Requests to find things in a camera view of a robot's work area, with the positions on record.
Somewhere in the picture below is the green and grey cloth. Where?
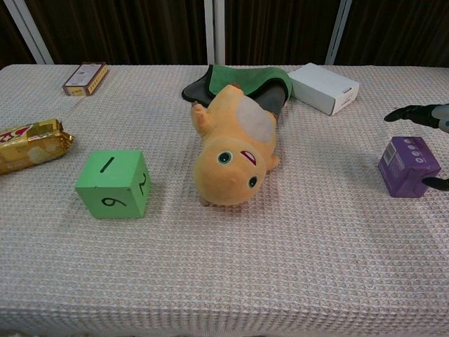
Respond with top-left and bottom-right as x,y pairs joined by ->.
181,64 -> 294,120

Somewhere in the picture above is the purple small box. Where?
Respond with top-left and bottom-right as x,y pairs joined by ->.
377,136 -> 442,199

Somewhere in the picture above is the white slotted frame post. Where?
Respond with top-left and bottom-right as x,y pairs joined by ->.
324,0 -> 353,66

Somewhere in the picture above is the orange plush toy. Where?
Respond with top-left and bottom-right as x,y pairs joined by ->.
190,84 -> 281,206

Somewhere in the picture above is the upright white frame post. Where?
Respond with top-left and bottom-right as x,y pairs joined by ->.
203,0 -> 226,66

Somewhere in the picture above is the brown and cream box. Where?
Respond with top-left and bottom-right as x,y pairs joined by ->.
62,62 -> 109,97

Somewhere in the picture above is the slanted white frame post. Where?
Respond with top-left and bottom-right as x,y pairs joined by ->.
3,0 -> 55,65

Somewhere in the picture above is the green numbered foam cube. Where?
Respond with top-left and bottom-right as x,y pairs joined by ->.
74,150 -> 153,220

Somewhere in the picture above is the white cardboard box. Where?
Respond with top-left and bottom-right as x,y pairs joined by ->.
286,62 -> 360,117

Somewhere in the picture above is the golden snack package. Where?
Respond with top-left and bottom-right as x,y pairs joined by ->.
0,118 -> 76,176

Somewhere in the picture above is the dark brown curtain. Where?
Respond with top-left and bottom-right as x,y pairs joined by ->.
0,0 -> 449,67

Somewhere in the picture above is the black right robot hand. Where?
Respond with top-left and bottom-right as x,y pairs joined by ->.
384,103 -> 449,192

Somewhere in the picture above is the beige waffle tablecloth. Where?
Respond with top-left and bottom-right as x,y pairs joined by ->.
0,63 -> 449,337

